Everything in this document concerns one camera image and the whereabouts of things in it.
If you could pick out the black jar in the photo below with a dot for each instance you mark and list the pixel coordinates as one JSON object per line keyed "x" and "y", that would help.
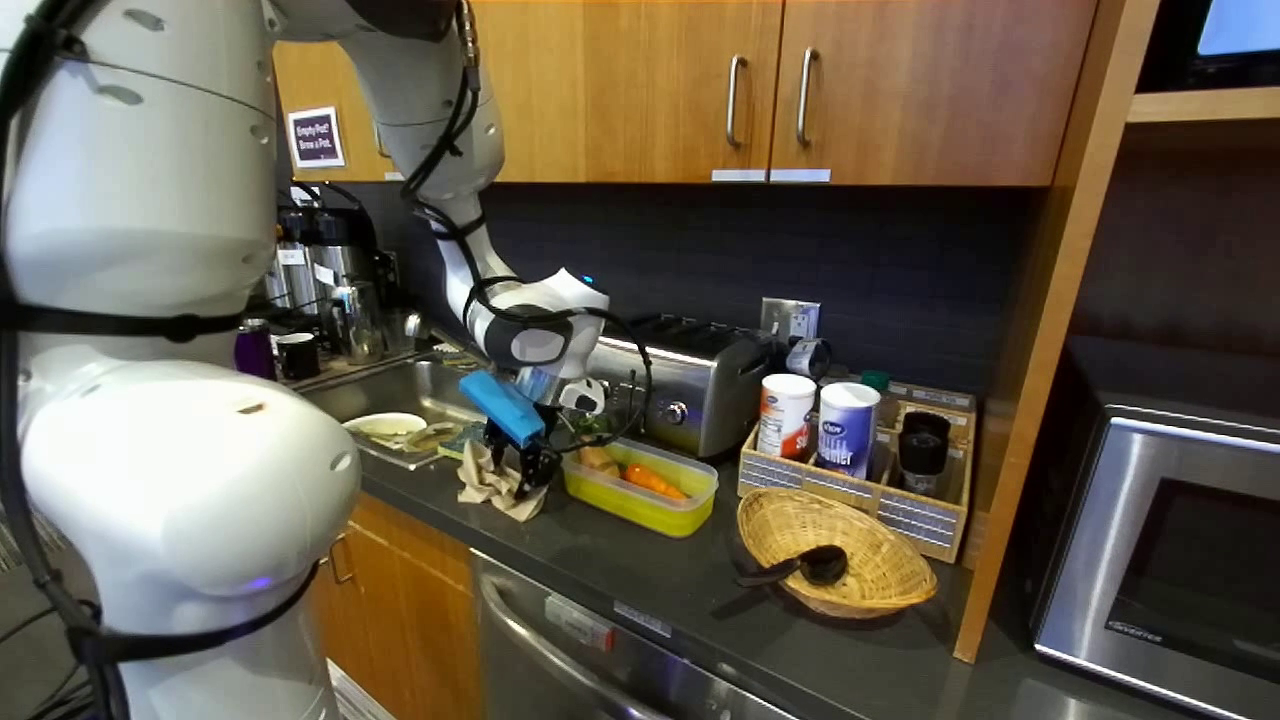
{"x": 923, "y": 455}

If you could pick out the stainless steel microwave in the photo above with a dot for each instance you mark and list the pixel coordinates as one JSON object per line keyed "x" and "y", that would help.
{"x": 1163, "y": 563}

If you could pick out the tan round vegetable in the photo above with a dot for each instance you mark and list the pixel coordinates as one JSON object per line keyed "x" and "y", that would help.
{"x": 596, "y": 463}

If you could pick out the brown paper towel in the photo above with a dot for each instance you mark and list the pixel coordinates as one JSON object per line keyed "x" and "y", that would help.
{"x": 476, "y": 495}

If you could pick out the wooden base cabinet door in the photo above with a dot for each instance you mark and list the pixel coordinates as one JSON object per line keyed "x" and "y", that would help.
{"x": 403, "y": 615}

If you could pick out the silver wall outlet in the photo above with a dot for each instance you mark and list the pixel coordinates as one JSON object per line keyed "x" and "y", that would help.
{"x": 790, "y": 317}

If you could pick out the dark purple mug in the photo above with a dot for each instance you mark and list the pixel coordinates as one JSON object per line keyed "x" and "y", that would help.
{"x": 256, "y": 351}

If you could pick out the white cabinet label strip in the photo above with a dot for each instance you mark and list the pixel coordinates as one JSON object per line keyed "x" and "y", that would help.
{"x": 800, "y": 173}
{"x": 738, "y": 173}

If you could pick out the purple white sign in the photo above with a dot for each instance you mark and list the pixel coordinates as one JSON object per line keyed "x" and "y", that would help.
{"x": 313, "y": 136}

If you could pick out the yellow-green plastic food container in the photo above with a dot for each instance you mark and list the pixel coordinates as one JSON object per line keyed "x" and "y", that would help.
{"x": 642, "y": 514}

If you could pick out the steel coffee urn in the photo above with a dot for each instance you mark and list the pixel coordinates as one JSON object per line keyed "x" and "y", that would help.
{"x": 296, "y": 264}

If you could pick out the woven wicker basket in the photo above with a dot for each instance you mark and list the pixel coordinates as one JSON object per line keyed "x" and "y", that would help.
{"x": 864, "y": 572}

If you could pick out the orange carrot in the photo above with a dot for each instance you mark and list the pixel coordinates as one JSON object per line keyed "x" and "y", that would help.
{"x": 653, "y": 483}

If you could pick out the black monitor screen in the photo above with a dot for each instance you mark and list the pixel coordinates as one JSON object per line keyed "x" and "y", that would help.
{"x": 1227, "y": 34}

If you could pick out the small green lid jar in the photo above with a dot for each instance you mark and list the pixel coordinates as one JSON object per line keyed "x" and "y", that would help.
{"x": 875, "y": 381}

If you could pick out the wooden cabinet side panel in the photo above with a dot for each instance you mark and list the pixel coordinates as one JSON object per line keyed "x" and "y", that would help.
{"x": 1055, "y": 335}

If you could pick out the stainless steel sink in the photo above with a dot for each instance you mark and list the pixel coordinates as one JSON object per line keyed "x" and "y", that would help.
{"x": 394, "y": 389}

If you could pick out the wooden shelf board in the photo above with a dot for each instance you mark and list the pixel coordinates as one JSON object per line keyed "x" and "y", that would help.
{"x": 1201, "y": 105}

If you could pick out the stainless steel dishwasher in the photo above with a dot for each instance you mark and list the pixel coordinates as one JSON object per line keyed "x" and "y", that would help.
{"x": 587, "y": 655}

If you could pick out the grey round object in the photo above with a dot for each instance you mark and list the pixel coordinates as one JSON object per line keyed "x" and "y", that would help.
{"x": 806, "y": 359}

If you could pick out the white cup red print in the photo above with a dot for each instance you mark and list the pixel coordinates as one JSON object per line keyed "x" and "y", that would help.
{"x": 785, "y": 414}

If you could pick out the wooden crate box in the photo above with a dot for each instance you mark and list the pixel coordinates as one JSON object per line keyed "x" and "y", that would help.
{"x": 923, "y": 514}

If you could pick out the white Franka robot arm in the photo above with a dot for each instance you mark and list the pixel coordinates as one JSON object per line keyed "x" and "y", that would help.
{"x": 162, "y": 495}

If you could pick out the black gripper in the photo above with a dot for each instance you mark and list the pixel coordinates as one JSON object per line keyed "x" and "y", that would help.
{"x": 577, "y": 407}

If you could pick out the white cup blue print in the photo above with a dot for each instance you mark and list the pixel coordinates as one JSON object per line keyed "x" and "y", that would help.
{"x": 851, "y": 424}

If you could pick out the silver toaster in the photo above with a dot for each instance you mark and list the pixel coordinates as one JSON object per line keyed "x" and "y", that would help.
{"x": 704, "y": 385}

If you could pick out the chrome faucet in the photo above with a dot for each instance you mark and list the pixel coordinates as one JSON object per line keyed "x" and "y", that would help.
{"x": 412, "y": 335}

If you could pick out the black mug white inside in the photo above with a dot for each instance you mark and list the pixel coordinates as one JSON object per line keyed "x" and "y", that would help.
{"x": 296, "y": 359}

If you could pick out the green yellow sponge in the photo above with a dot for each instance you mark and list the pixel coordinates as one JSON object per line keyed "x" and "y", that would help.
{"x": 455, "y": 447}

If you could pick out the black spoon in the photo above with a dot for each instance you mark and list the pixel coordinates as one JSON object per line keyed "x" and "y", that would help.
{"x": 819, "y": 567}

